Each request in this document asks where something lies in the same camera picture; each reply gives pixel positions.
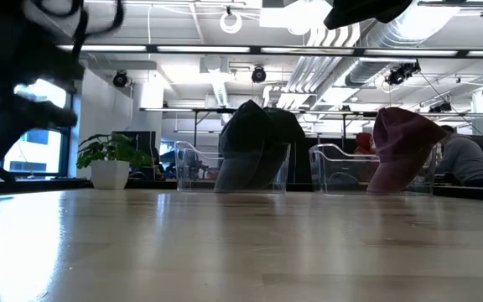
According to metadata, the maroon baseball cap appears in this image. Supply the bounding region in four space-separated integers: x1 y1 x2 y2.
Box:
366 107 448 195

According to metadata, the clear plastic bin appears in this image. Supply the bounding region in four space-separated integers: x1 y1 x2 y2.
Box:
174 140 292 195
308 143 439 196

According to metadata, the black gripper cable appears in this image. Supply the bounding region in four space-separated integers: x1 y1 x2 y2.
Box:
35 0 126 58

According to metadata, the black ceiling spotlight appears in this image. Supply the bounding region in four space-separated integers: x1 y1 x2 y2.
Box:
428 100 453 114
384 61 422 87

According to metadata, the black monitor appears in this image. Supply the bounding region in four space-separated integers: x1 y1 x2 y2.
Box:
113 130 158 169

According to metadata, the round black ceiling speaker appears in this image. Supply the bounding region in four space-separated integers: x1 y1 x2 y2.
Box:
112 70 129 88
251 65 267 84

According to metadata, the white ring lamp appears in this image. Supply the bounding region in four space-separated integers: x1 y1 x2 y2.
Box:
219 10 243 34

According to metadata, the person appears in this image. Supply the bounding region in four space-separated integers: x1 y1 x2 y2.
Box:
434 124 483 189
353 132 376 156

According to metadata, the silver ventilation duct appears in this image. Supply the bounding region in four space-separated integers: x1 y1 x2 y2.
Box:
344 0 463 87

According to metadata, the green plant in white pot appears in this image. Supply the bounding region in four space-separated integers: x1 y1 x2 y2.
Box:
75 132 154 190

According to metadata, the distant black frame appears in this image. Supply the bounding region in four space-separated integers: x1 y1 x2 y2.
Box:
140 107 483 148

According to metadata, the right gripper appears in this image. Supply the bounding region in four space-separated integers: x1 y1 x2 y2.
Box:
324 0 413 30

